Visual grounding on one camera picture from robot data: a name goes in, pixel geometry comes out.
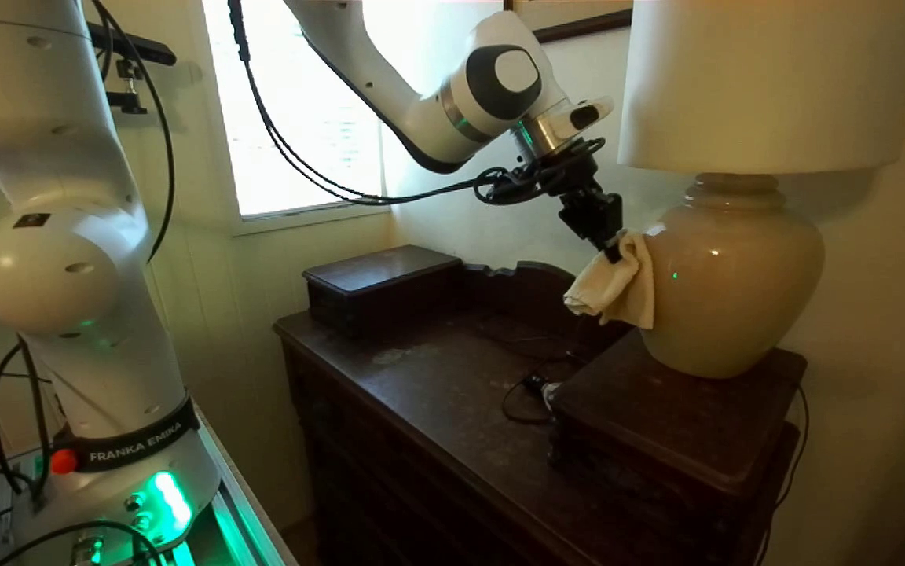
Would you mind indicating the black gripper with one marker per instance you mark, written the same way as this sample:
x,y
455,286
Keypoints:
x,y
591,207

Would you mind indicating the white towel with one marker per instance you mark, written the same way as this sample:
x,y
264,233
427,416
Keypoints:
x,y
620,286

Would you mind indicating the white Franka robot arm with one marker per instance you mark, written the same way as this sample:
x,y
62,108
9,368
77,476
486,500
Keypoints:
x,y
54,261

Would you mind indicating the beige ceramic lamp white shade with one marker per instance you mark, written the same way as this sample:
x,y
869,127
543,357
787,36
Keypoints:
x,y
737,270

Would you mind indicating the dark wooden box under lamp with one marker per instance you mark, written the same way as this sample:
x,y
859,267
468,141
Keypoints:
x,y
684,429

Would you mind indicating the dark framed picture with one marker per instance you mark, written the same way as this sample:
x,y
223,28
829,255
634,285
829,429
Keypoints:
x,y
588,21

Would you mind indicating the dark wooden lidded box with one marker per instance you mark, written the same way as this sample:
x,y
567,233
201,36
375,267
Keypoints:
x,y
369,286

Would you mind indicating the dark wooden dresser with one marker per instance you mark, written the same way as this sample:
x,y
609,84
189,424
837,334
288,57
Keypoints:
x,y
430,440

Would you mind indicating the bright window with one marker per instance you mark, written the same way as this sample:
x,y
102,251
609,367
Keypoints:
x,y
304,135

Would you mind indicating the red round base button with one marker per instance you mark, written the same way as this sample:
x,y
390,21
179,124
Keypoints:
x,y
62,461

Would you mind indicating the black camera stand bar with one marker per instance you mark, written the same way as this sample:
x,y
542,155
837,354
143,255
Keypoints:
x,y
127,96

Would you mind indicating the black exterior camera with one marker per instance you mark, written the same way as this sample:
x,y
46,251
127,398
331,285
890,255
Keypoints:
x,y
138,44

